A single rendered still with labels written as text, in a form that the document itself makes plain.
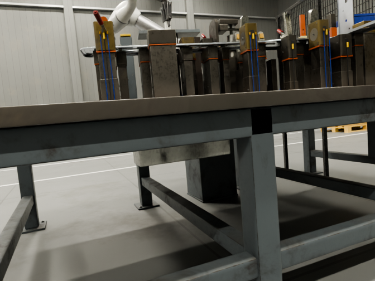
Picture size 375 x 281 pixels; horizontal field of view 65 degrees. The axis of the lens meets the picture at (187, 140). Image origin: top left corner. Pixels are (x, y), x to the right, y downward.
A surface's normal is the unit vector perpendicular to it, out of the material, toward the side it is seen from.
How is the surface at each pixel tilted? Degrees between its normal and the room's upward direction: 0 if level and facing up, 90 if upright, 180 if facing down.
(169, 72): 90
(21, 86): 90
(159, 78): 90
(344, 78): 90
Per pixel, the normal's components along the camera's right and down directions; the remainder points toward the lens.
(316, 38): -0.97, 0.10
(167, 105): 0.38, 0.04
